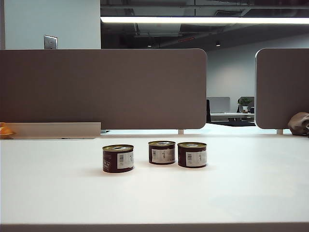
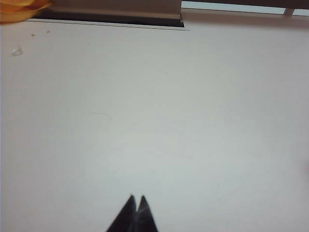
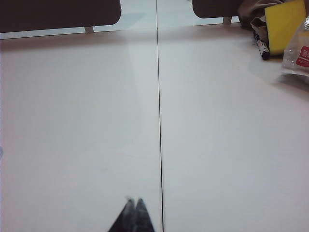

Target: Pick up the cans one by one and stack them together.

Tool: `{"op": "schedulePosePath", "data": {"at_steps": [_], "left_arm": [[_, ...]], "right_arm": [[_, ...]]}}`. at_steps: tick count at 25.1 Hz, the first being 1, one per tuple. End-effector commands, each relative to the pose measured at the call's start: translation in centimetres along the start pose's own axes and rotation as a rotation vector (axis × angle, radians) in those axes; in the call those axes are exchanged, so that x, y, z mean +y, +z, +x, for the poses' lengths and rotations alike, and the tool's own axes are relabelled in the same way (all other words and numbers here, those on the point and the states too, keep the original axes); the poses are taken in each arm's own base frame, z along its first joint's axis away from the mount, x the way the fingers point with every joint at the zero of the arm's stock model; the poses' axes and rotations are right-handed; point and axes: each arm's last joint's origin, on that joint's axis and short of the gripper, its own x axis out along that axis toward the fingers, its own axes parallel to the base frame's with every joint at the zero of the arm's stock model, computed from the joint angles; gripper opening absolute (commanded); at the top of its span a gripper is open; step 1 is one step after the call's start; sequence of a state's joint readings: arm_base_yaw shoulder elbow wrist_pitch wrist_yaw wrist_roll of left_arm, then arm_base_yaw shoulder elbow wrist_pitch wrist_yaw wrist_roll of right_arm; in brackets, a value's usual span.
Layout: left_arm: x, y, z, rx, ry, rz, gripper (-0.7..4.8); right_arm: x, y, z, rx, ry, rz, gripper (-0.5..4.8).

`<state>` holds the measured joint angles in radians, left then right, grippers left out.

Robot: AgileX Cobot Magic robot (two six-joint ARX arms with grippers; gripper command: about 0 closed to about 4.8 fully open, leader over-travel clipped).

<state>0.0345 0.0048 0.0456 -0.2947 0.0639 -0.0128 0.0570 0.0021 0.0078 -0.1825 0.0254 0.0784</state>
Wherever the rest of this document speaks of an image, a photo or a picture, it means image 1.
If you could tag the dark red tin can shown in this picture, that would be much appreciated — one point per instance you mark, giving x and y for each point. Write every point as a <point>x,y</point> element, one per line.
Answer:
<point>161,154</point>
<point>111,159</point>
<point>184,157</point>

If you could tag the black office chair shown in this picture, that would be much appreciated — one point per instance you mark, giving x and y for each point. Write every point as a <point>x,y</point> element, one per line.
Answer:
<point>208,111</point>

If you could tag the grey background divider panel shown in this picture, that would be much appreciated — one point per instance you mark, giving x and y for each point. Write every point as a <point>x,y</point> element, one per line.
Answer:
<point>218,105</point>

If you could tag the white background desk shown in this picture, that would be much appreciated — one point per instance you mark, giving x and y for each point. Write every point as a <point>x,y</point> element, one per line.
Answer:
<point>229,115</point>

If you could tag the green potted plant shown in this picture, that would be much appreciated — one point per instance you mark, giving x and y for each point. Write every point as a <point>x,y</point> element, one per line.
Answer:
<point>245,102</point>

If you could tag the long ceiling light strip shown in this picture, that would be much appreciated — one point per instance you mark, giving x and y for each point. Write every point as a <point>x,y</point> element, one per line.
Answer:
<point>205,20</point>

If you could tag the crumpled fabric bag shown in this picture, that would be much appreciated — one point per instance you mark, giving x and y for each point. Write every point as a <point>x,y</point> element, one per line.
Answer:
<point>298,124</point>

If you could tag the orange round object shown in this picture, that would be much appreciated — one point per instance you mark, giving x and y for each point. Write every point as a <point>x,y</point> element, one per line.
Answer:
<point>5,130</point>

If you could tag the silver wall plate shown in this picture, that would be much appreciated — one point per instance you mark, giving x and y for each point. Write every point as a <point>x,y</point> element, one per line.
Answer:
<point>50,42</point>

